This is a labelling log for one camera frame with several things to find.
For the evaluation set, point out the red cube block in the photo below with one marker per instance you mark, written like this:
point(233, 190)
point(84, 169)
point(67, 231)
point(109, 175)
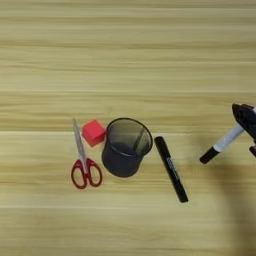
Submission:
point(93, 132)

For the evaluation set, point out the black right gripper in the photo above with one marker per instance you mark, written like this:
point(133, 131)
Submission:
point(253, 151)

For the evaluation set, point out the black marker with label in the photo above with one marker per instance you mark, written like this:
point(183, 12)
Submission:
point(171, 170)

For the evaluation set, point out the white marker with black cap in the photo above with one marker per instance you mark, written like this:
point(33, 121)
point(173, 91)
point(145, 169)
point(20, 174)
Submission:
point(226, 140)

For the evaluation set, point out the black mesh pen cup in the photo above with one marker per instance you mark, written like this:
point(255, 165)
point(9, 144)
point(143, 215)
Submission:
point(120, 165)

